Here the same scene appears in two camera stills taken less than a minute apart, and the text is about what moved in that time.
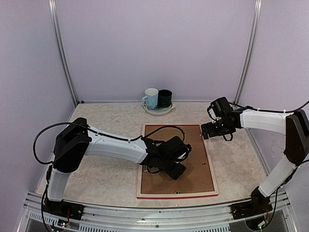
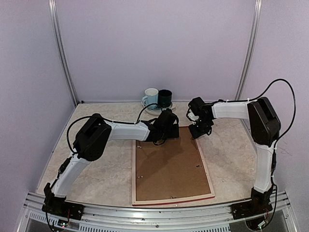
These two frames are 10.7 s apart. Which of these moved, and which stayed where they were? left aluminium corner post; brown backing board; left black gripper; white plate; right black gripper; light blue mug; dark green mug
Moved: right black gripper; brown backing board; left black gripper
Stayed: left aluminium corner post; dark green mug; white plate; light blue mug
